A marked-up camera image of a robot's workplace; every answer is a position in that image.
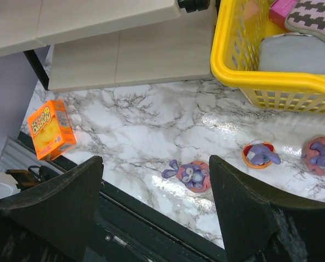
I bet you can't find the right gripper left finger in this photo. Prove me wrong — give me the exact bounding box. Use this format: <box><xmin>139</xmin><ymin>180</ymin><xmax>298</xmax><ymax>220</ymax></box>
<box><xmin>0</xmin><ymin>156</ymin><xmax>103</xmax><ymax>261</ymax></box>

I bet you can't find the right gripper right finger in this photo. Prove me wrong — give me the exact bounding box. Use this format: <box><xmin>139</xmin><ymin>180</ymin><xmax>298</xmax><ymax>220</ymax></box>
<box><xmin>209</xmin><ymin>155</ymin><xmax>325</xmax><ymax>261</ymax></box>

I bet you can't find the purple bunny donut toy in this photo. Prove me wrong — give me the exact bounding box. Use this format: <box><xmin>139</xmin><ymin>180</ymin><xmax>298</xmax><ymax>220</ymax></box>
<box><xmin>161</xmin><ymin>159</ymin><xmax>211</xmax><ymax>193</ymax></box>

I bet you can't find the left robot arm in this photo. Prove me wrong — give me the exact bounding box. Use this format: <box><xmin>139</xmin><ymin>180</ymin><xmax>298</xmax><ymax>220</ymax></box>
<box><xmin>0</xmin><ymin>169</ymin><xmax>42</xmax><ymax>199</ymax></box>

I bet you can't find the beige three-tier shelf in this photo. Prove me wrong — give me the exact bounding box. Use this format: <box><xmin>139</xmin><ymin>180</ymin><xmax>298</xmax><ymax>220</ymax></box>
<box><xmin>0</xmin><ymin>1</ymin><xmax>217</xmax><ymax>92</ymax></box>

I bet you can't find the purple bunny orange cup toy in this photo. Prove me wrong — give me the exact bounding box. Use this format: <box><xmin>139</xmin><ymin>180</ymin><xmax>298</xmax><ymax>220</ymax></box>
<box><xmin>242</xmin><ymin>139</ymin><xmax>281</xmax><ymax>169</ymax></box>

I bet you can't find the orange Scrub Daddy box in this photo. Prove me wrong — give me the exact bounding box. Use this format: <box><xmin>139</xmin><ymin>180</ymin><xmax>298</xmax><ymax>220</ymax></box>
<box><xmin>27</xmin><ymin>100</ymin><xmax>76</xmax><ymax>160</ymax></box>

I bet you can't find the purple creature pink donut toy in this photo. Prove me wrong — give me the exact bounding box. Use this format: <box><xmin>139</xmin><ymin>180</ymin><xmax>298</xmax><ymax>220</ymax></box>
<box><xmin>302</xmin><ymin>136</ymin><xmax>325</xmax><ymax>176</ymax></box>

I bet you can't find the grey cloth pack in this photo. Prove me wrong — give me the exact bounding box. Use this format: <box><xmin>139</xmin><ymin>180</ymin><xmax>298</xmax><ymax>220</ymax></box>
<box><xmin>258</xmin><ymin>34</ymin><xmax>325</xmax><ymax>75</ymax></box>

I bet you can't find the yellow plastic basket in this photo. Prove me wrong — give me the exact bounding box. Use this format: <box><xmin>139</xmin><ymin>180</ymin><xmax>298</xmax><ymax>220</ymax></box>
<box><xmin>210</xmin><ymin>0</ymin><xmax>325</xmax><ymax>114</ymax></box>

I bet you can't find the striped pink grey sponge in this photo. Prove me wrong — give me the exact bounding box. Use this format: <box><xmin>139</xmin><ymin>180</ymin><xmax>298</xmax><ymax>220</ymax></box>
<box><xmin>285</xmin><ymin>0</ymin><xmax>325</xmax><ymax>42</ymax></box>

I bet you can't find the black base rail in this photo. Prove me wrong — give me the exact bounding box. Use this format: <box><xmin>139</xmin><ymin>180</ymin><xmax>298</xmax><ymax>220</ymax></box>
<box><xmin>17</xmin><ymin>130</ymin><xmax>226</xmax><ymax>262</ymax></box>

